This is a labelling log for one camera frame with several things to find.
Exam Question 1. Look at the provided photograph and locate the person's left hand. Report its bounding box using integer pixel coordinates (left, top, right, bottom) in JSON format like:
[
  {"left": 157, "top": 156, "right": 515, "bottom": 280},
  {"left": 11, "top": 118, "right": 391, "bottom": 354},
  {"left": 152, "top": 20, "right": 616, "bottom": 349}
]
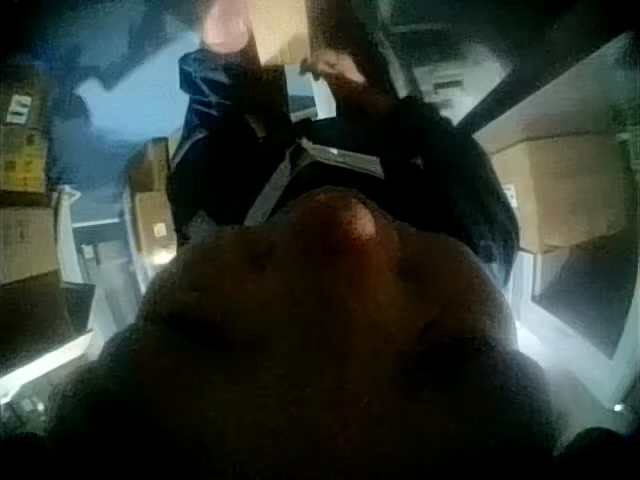
[{"left": 201, "top": 0, "right": 250, "bottom": 54}]

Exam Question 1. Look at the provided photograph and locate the person's right hand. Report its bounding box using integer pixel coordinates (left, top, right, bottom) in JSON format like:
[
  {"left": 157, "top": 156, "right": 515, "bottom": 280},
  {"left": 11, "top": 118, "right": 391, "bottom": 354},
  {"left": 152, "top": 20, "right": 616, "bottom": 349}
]
[{"left": 298, "top": 48, "right": 370, "bottom": 92}]

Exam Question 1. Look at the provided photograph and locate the brown cardboard box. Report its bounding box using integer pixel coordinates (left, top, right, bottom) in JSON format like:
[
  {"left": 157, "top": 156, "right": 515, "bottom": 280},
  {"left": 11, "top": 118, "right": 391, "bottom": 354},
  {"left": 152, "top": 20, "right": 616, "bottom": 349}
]
[{"left": 247, "top": 0, "right": 322, "bottom": 69}]

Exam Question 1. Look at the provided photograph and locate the dark box with white label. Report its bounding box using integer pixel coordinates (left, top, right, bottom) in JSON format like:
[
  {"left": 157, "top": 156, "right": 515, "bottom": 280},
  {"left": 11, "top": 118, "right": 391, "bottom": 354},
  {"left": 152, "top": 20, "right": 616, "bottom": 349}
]
[{"left": 387, "top": 47, "right": 484, "bottom": 124}]

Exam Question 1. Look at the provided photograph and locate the small brown carton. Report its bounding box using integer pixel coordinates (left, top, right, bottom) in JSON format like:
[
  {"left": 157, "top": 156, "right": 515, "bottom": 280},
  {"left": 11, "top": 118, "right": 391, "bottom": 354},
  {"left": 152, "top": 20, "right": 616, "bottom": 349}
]
[{"left": 128, "top": 138, "right": 172, "bottom": 194}]

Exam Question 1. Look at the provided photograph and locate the brown carton with label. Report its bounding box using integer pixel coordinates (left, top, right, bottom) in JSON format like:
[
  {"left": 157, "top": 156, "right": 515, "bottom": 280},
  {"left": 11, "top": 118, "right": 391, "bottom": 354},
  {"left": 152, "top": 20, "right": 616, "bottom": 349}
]
[{"left": 130, "top": 191, "right": 179, "bottom": 257}]

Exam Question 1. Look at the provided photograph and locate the shelf with cardboard cartons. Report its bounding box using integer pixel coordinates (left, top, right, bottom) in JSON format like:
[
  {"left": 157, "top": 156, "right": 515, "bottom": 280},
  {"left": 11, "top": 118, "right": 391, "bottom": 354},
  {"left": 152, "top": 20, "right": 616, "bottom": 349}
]
[{"left": 0, "top": 74, "right": 97, "bottom": 396}]

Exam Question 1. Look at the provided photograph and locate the large brown carton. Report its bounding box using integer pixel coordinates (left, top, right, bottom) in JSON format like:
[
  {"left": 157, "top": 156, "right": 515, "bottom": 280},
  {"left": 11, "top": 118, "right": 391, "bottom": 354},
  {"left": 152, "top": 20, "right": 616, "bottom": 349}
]
[{"left": 488, "top": 133, "right": 632, "bottom": 254}]

